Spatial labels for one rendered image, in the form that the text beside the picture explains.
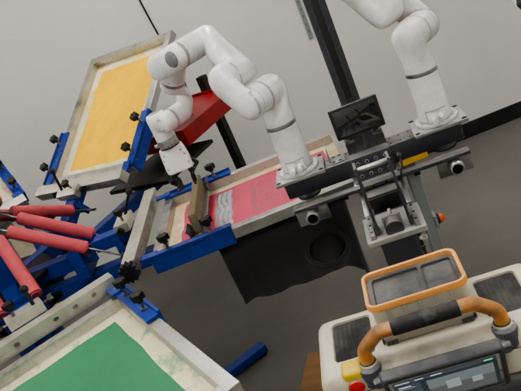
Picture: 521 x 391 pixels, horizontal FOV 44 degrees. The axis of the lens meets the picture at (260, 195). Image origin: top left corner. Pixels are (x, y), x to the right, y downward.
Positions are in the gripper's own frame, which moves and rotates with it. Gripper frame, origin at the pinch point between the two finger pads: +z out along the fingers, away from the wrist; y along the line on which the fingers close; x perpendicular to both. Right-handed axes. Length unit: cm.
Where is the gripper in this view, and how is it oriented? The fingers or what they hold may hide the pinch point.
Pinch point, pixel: (187, 181)
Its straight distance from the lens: 244.0
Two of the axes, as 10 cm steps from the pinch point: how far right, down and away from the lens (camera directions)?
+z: 3.9, 8.5, 3.5
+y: 9.2, -3.8, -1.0
